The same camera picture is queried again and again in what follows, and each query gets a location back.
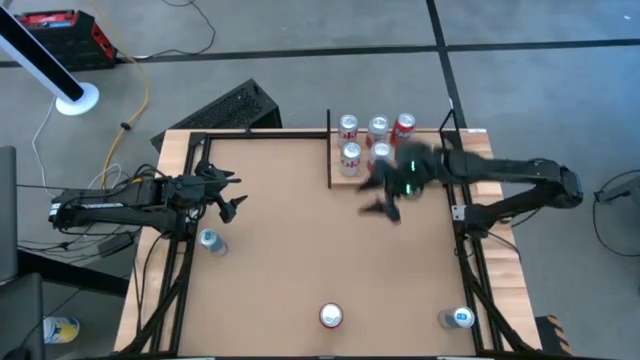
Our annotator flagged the black floor cable ramp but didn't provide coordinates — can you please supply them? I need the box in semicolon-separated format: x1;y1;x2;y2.
17;248;130;297

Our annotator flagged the black orange striped block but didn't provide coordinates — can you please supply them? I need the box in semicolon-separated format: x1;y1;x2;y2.
534;314;574;357

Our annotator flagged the grey floor device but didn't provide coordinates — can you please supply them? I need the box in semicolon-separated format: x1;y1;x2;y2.
593;174;640;204

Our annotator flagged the blue silver Red Bull can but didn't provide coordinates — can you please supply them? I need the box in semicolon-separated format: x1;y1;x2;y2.
198;227;230;258
437;305;476;331

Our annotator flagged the pink fruit-print drink can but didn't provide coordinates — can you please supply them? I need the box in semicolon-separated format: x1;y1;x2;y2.
368;140;395;174

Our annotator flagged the black floor cable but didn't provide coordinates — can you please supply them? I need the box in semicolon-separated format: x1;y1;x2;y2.
117;0;217;64

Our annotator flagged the red and black toolbox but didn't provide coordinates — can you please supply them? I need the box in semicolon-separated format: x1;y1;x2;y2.
14;8;120;72

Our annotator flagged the yellow and white can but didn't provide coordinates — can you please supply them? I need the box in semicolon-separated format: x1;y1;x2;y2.
42;315;81;345

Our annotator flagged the white floor cable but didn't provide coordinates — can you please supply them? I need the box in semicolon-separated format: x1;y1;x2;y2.
30;97;124;201

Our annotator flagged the red Fanta can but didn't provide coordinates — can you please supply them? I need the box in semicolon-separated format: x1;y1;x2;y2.
318;301;345;330
390;112;417;149

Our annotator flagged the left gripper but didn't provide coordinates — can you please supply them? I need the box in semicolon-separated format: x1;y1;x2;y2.
172;160;250;225

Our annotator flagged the black looped cable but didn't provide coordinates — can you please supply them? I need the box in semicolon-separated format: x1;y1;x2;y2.
592;168;640;259

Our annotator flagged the yellow floor cable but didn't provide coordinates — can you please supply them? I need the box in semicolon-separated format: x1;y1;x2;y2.
87;0;152;174

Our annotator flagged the tan table cover sheet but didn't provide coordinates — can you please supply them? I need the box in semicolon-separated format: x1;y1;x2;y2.
177;137;479;357

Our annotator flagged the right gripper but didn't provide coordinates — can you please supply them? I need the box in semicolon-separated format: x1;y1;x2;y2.
357;143;444;224

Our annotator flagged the white and black floor pole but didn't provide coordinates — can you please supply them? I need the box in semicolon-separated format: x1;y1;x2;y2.
0;4;101;117

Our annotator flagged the black aluminium table frame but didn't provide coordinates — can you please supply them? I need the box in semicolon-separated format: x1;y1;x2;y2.
119;128;544;360

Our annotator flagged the silver Diet Coke can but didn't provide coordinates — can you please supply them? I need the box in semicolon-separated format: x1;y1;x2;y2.
337;114;360;147
339;141;362;178

